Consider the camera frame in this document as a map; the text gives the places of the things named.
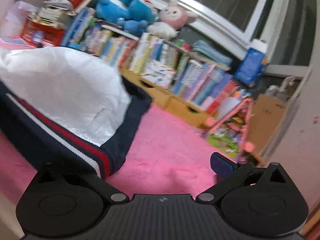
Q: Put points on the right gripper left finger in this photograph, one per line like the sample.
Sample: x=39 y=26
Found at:
x=61 y=203

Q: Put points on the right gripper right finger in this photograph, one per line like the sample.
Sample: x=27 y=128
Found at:
x=255 y=200

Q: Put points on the white and navy jacket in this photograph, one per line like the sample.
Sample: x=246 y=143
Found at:
x=64 y=105

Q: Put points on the cardboard box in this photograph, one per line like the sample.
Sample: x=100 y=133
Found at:
x=267 y=115

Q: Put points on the pink bunny table mat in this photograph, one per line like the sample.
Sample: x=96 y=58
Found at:
x=165 y=157

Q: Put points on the row of upright books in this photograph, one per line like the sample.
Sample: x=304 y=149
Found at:
x=176 y=82

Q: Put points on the blue package on sill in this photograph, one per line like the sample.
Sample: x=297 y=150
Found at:
x=251 y=68

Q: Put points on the wooden drawer organizer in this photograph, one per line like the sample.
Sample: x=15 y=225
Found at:
x=171 y=103

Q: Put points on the white pencil pattern box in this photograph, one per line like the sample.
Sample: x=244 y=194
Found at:
x=158 y=74

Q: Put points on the red plastic crate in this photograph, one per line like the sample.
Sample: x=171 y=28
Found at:
x=37 y=34

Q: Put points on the stack of papers and booklets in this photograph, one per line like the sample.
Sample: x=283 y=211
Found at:
x=54 y=14

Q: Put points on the blue plush toy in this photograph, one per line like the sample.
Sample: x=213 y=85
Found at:
x=134 y=16

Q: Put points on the pink bunny plush toy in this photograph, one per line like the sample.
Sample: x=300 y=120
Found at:
x=171 y=19

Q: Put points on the pink toy house frame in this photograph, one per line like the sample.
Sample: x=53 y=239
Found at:
x=229 y=132

